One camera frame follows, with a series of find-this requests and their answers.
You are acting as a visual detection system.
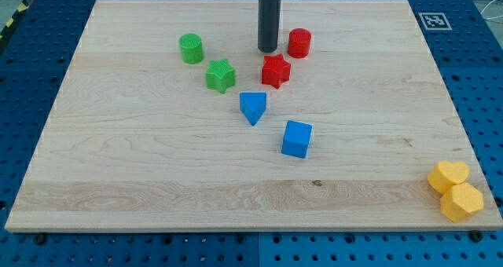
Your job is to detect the green star block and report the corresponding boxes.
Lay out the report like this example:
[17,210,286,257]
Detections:
[205,58,236,93]

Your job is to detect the light wooden board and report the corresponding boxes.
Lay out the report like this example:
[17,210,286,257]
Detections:
[6,0,502,232]

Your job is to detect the blue cube block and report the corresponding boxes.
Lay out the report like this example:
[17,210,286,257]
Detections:
[281,120,312,159]

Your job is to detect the white cable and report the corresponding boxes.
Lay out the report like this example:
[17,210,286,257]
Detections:
[479,0,503,24]

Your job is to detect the red star block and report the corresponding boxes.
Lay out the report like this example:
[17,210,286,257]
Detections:
[261,53,291,89]

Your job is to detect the green cylinder block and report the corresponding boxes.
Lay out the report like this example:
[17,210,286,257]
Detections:
[178,33,204,64]

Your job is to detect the white fiducial marker tag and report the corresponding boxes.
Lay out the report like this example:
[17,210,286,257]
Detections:
[418,12,452,31]

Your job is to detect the red cylinder block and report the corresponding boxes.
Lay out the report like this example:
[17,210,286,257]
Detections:
[288,28,312,59]

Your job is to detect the yellow black hazard tape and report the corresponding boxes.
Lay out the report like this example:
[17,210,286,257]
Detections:
[1,0,30,42]

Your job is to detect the yellow hexagon block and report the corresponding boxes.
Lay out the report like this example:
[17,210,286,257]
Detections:
[440,182,484,223]

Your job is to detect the blue triangle block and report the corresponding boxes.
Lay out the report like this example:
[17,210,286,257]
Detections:
[240,92,267,126]

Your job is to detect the yellow heart block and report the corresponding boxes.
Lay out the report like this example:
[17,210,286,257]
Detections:
[427,160,470,194]

